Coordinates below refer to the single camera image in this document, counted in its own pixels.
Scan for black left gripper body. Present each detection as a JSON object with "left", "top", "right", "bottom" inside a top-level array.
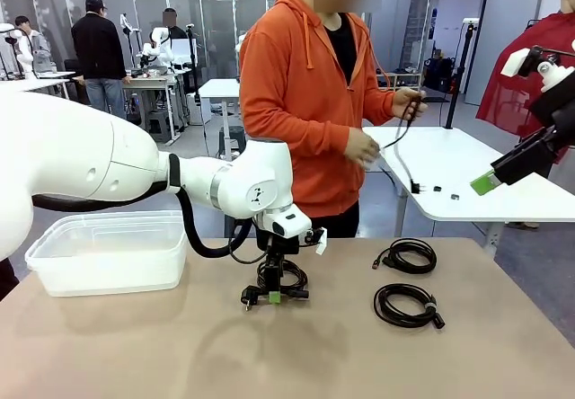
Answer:
[{"left": 255, "top": 226, "right": 301, "bottom": 259}]

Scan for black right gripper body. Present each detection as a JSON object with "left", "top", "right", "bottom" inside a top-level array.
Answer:
[{"left": 529, "top": 73, "right": 575, "bottom": 153}]

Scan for black power cable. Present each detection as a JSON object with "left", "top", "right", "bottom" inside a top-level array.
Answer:
[{"left": 241, "top": 262, "right": 312, "bottom": 313}]

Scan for black usb cable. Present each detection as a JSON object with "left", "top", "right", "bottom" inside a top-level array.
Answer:
[{"left": 371, "top": 52, "right": 429, "bottom": 194}]

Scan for black cable red connector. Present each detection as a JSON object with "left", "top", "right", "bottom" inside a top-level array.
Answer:
[{"left": 372, "top": 238, "right": 438, "bottom": 274}]

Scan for black cable barrel connector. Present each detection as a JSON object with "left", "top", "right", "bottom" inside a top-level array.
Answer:
[{"left": 373, "top": 283, "right": 447, "bottom": 330}]

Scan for person's right forearm orange sleeve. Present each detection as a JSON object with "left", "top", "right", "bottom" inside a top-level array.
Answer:
[{"left": 242, "top": 88, "right": 351, "bottom": 157}]

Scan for person's left forearm orange sleeve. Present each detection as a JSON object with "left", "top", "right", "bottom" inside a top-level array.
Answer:
[{"left": 358, "top": 88, "right": 397, "bottom": 126}]

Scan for person's left hand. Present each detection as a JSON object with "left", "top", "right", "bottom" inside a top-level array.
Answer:
[{"left": 392, "top": 86, "right": 429, "bottom": 121}]

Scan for person's right hand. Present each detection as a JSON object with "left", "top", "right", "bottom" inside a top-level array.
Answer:
[{"left": 344, "top": 127, "right": 382, "bottom": 169}]

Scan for red cape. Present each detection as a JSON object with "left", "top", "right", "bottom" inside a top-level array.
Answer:
[{"left": 475, "top": 12, "right": 575, "bottom": 164}]

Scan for black tripod pole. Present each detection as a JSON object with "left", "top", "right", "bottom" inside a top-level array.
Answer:
[{"left": 443, "top": 17, "right": 480, "bottom": 130}]

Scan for black equipment cases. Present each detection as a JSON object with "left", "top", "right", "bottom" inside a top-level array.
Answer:
[{"left": 424, "top": 55, "right": 459, "bottom": 94}]

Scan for grey plastic stool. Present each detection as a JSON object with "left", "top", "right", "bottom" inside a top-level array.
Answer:
[
  {"left": 218, "top": 127, "right": 248, "bottom": 163},
  {"left": 147, "top": 110, "right": 175, "bottom": 144}
]

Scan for wooden shoe rack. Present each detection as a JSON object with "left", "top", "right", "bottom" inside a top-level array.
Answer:
[{"left": 379, "top": 69, "right": 423, "bottom": 91}]

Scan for person in orange hoodie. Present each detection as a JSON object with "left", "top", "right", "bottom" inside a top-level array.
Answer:
[{"left": 237, "top": 0, "right": 429, "bottom": 239}]

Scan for clear plastic storage container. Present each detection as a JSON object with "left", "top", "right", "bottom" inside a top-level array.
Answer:
[{"left": 24, "top": 209, "right": 189, "bottom": 297}]

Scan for white background table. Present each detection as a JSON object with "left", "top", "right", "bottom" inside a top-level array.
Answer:
[
  {"left": 0, "top": 70, "right": 77, "bottom": 100},
  {"left": 197, "top": 78, "right": 246, "bottom": 148}
]

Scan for white background workbench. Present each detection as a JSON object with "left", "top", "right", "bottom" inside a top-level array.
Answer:
[{"left": 120, "top": 68, "right": 195, "bottom": 145}]

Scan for person in black shirt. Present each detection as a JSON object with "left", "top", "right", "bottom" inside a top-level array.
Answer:
[{"left": 161, "top": 6, "right": 190, "bottom": 40}]

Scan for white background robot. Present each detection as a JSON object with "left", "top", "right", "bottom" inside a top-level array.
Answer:
[
  {"left": 0, "top": 23, "right": 35, "bottom": 81},
  {"left": 141, "top": 25, "right": 174, "bottom": 68}
]

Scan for man in black jacket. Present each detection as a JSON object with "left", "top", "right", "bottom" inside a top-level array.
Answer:
[{"left": 70, "top": 0, "right": 129, "bottom": 121}]

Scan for person in grey hoodie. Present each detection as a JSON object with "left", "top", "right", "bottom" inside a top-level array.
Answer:
[{"left": 13, "top": 14, "right": 53, "bottom": 75}]

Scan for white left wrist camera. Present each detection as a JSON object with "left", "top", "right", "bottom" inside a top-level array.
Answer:
[{"left": 305, "top": 226, "right": 329, "bottom": 257}]

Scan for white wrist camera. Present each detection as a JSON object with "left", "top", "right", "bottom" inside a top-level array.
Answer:
[
  {"left": 500, "top": 46, "right": 575, "bottom": 93},
  {"left": 305, "top": 226, "right": 329, "bottom": 257}
]

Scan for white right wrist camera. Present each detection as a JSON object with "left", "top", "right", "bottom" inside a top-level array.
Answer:
[{"left": 500, "top": 46, "right": 575, "bottom": 93}]

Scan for black left arm hose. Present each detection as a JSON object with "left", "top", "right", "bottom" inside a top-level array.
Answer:
[{"left": 31, "top": 154, "right": 260, "bottom": 259}]

